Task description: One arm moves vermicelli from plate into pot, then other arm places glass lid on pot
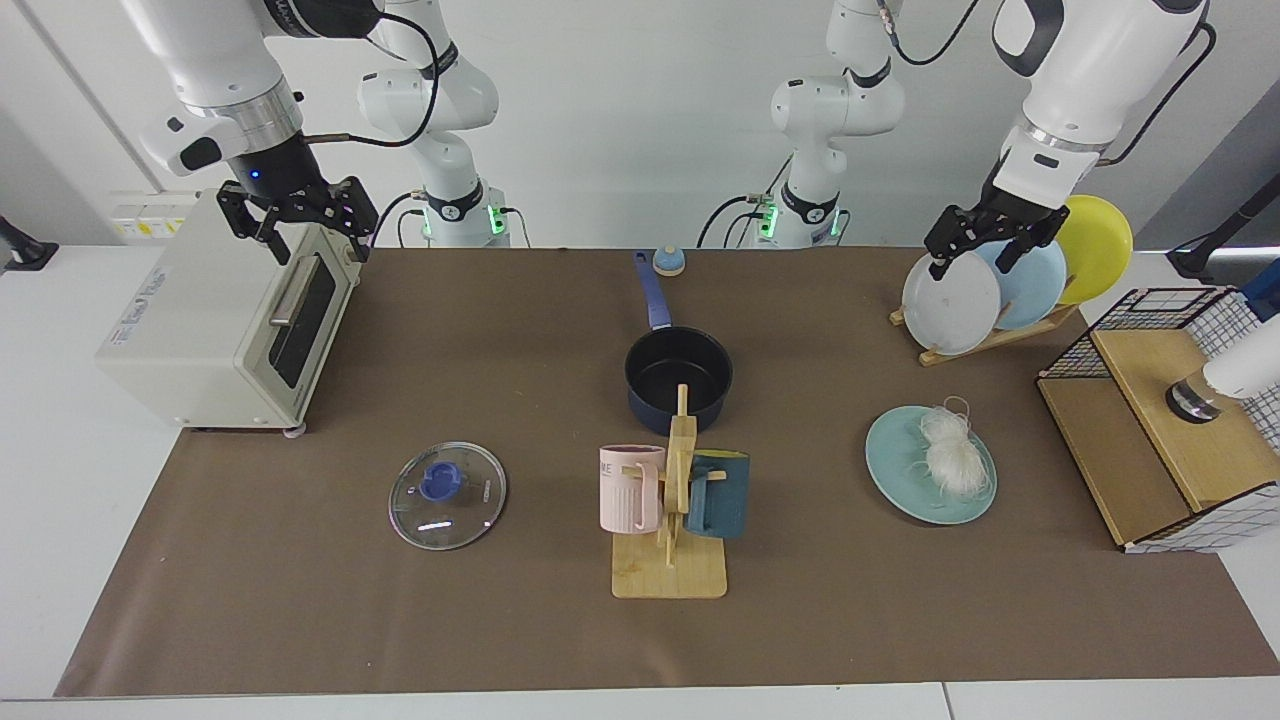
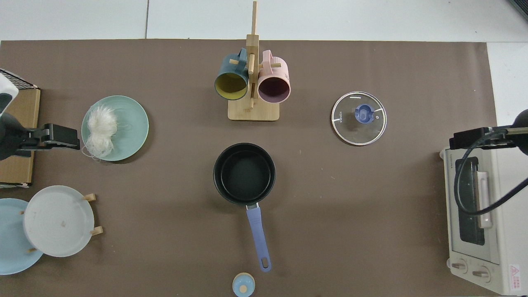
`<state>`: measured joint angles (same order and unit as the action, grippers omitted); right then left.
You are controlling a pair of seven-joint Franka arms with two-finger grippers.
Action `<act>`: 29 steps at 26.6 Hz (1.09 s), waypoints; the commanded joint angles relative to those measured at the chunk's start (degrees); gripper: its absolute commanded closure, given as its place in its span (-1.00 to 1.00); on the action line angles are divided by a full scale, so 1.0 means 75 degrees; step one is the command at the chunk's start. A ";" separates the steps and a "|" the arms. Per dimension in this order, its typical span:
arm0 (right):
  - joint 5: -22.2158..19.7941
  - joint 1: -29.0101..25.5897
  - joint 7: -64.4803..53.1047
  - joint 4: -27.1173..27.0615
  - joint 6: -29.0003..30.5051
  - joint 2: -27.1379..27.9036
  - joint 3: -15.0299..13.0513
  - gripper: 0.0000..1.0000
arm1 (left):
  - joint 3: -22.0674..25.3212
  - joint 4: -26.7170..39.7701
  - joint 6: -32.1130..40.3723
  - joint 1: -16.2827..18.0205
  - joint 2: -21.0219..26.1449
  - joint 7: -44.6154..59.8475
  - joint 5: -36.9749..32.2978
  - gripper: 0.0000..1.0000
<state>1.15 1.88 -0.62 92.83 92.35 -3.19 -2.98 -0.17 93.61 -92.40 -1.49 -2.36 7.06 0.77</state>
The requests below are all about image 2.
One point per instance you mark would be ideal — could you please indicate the white vermicelli bundle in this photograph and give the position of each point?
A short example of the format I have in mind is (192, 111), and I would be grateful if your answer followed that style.
(101, 128)

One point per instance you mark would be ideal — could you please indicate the glass lid blue knob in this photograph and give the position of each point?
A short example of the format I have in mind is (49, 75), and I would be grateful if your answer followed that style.
(350, 133)

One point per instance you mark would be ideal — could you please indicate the wooden plate rack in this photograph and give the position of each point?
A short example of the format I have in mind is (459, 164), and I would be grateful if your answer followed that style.
(89, 197)

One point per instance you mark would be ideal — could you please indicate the green round plate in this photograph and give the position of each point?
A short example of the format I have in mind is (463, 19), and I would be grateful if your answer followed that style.
(130, 123)

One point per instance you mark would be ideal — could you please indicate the grey round plate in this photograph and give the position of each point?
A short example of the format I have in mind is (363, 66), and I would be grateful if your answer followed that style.
(57, 220)

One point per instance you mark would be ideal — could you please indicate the light blue round plate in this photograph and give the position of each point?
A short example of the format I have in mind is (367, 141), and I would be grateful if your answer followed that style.
(12, 255)

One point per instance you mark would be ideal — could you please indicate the pale toaster oven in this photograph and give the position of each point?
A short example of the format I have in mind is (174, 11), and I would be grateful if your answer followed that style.
(507, 231)

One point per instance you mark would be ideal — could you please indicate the dark grey panel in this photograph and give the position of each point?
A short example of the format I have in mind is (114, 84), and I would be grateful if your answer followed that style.
(520, 7)

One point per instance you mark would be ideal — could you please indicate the brown table cloth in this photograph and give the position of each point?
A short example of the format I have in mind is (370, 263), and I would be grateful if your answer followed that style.
(173, 239)

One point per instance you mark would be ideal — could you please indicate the dark teal cup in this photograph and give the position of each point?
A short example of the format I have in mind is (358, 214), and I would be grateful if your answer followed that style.
(231, 84)

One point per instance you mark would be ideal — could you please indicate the wooden cup stand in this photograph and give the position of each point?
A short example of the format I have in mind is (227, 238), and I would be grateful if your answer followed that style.
(253, 114)

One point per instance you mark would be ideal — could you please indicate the pink cup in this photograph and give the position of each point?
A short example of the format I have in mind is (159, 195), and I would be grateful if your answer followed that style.
(274, 88)

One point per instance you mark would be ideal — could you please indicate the small blue round thing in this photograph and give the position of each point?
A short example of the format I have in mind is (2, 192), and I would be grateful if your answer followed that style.
(243, 285)

